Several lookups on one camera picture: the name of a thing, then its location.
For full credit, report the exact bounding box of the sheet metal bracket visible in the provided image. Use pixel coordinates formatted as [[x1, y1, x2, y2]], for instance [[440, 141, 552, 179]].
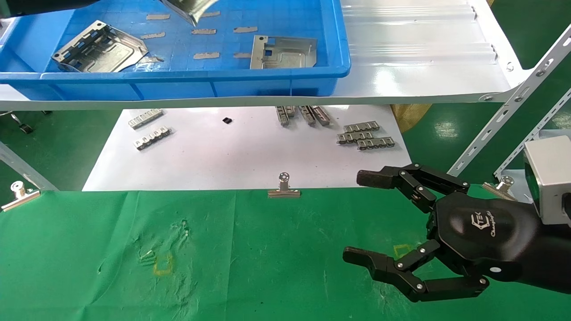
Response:
[[51, 20, 149, 73], [160, 0, 219, 27]]

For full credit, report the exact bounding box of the silver binder clip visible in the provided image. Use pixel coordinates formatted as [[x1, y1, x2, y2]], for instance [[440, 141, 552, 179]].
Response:
[[268, 173, 302, 198], [482, 175, 519, 202], [1, 181, 41, 212]]

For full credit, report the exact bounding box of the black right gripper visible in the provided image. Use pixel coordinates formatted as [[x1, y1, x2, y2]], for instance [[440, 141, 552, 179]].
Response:
[[343, 163, 571, 304]]

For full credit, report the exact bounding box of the blue plastic bin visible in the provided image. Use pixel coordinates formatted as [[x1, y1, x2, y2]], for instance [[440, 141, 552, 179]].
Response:
[[0, 0, 351, 101]]

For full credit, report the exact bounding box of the green table cloth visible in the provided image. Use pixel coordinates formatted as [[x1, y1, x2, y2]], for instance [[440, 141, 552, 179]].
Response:
[[0, 187, 571, 321]]

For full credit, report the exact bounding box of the white metal shelf board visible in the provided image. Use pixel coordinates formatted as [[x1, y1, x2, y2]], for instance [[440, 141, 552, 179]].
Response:
[[0, 0, 529, 111]]

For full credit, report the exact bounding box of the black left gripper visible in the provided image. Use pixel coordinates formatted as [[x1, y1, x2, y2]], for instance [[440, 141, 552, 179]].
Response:
[[0, 0, 101, 18]]

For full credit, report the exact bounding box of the grey metal shelf brace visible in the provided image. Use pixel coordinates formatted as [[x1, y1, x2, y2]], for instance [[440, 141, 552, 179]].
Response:
[[0, 142, 58, 191]]

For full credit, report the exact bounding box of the flat sheet metal plate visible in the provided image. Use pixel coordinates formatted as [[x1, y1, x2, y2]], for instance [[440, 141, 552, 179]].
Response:
[[250, 36, 318, 70]]

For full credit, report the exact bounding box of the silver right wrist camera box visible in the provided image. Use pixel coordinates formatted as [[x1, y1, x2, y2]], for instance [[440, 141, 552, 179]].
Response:
[[523, 136, 571, 226]]

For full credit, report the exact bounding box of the white perforated shelf brace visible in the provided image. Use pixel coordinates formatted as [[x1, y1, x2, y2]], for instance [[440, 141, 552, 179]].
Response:
[[493, 88, 571, 179], [447, 25, 571, 177]]

